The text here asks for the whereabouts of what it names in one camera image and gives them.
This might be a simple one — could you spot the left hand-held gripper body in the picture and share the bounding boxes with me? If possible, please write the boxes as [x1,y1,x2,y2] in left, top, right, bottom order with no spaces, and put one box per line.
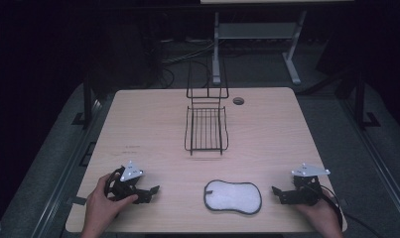
[105,160,153,204]

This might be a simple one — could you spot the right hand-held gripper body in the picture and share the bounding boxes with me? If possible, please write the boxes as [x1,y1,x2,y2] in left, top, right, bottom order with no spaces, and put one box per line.
[290,162,324,206]

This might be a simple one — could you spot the person's right hand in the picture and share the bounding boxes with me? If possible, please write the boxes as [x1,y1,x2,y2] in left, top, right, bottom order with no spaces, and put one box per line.
[294,194,344,233]

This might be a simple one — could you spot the person's left hand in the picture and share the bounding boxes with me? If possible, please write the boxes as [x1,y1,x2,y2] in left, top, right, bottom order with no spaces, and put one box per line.
[84,173,139,233]

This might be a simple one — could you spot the white pad with dark edge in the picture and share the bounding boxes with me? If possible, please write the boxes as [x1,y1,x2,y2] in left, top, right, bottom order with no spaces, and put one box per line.
[203,178,263,216]

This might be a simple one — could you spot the grey metal stand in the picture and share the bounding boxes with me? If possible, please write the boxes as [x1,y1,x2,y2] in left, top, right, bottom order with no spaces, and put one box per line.
[211,9,309,86]

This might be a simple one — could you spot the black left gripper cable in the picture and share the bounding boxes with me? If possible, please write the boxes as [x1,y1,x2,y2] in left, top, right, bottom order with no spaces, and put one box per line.
[103,166,126,201]

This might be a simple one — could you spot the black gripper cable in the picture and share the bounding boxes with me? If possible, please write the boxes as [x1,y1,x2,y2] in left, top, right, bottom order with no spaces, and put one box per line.
[103,166,126,201]
[315,183,385,238]

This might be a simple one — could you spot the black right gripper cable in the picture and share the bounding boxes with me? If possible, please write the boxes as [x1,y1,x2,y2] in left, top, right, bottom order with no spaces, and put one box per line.
[315,183,385,238]

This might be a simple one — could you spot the aluminium floor rail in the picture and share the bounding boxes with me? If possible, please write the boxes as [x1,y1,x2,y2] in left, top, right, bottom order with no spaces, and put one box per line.
[338,98,400,230]
[30,98,106,238]

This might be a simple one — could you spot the black wire rack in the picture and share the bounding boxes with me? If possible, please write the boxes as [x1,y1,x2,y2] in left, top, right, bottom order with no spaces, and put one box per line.
[184,54,230,157]

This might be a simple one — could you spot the black metal post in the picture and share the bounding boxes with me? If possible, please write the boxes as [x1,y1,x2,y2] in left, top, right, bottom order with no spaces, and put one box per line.
[70,73,100,129]
[353,70,382,131]

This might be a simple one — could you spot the grey cables on floor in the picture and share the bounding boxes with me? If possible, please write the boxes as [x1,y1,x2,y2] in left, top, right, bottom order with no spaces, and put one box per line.
[160,37,221,65]

